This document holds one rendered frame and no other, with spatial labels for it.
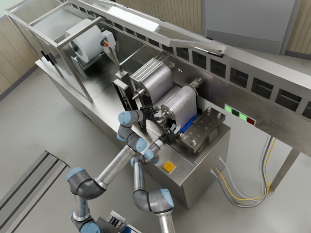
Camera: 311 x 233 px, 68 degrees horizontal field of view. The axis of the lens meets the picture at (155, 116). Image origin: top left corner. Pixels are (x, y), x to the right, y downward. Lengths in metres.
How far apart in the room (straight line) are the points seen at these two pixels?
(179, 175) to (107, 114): 0.95
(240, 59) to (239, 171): 1.66
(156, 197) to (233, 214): 1.35
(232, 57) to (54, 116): 3.09
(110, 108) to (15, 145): 2.06
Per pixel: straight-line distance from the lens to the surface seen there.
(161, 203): 1.48
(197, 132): 1.85
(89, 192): 1.40
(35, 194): 0.75
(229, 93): 1.67
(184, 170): 1.85
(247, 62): 1.44
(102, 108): 2.40
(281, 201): 2.82
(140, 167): 1.72
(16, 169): 3.79
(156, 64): 1.78
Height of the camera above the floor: 2.60
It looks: 52 degrees down
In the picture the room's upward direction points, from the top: 17 degrees counter-clockwise
